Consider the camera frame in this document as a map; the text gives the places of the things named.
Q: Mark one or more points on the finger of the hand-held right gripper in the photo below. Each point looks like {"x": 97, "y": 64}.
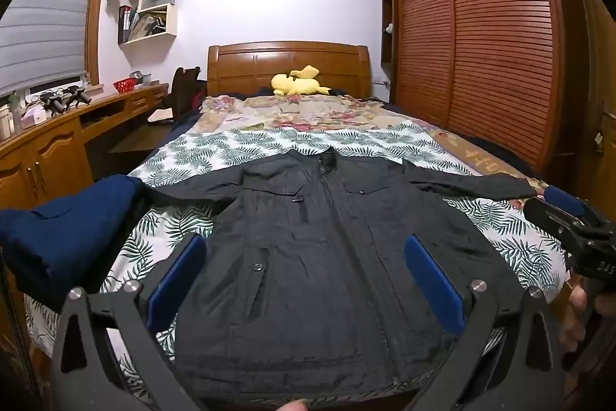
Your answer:
{"x": 546, "y": 214}
{"x": 563, "y": 199}

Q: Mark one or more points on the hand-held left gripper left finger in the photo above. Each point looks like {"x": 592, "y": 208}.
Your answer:
{"x": 175, "y": 281}

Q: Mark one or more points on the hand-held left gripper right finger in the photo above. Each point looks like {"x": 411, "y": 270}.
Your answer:
{"x": 433, "y": 281}

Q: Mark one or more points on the black jacket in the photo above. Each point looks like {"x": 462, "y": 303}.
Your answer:
{"x": 313, "y": 271}

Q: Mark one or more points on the folded navy blue clothes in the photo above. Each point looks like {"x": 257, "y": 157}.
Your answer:
{"x": 72, "y": 228}

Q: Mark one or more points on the person's right hand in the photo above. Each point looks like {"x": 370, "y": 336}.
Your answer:
{"x": 575, "y": 310}

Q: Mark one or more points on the leaf print blanket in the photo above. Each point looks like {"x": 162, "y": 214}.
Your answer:
{"x": 505, "y": 237}

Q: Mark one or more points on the dark wooden door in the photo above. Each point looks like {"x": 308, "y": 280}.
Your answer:
{"x": 584, "y": 79}

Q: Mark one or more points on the wooden louvred wardrobe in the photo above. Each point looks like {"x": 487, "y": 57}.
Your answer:
{"x": 481, "y": 45}

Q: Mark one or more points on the wooden desk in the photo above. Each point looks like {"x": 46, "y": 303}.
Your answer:
{"x": 57, "y": 151}

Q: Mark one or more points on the dark wooden chair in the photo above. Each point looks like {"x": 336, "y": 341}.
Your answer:
{"x": 185, "y": 88}

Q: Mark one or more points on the red basket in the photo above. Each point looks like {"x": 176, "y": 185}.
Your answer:
{"x": 124, "y": 86}

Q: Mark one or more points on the floral quilt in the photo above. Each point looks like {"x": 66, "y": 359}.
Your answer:
{"x": 288, "y": 112}

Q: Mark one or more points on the grey container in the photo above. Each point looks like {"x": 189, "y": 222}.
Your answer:
{"x": 141, "y": 78}

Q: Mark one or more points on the black gadget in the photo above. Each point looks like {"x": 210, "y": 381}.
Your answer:
{"x": 53, "y": 100}
{"x": 77, "y": 95}

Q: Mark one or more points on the pink tissue box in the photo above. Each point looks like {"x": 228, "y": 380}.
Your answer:
{"x": 34, "y": 116}

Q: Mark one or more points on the wooden bed headboard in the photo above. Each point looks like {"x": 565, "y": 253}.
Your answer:
{"x": 250, "y": 69}

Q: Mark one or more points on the yellow plush toy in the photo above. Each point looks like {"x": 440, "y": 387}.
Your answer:
{"x": 293, "y": 84}

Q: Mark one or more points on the beige jar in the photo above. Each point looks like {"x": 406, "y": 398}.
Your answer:
{"x": 5, "y": 122}

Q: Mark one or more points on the green bottle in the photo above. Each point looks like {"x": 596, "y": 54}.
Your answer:
{"x": 15, "y": 110}

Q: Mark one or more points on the stack of papers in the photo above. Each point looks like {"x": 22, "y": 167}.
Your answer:
{"x": 149, "y": 25}

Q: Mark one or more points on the black binder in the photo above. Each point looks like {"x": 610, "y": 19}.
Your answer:
{"x": 124, "y": 23}

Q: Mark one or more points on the grey window blind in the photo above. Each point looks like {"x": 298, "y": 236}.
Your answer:
{"x": 48, "y": 30}

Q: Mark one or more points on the white wall shelf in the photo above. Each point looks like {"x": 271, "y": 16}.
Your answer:
{"x": 171, "y": 18}

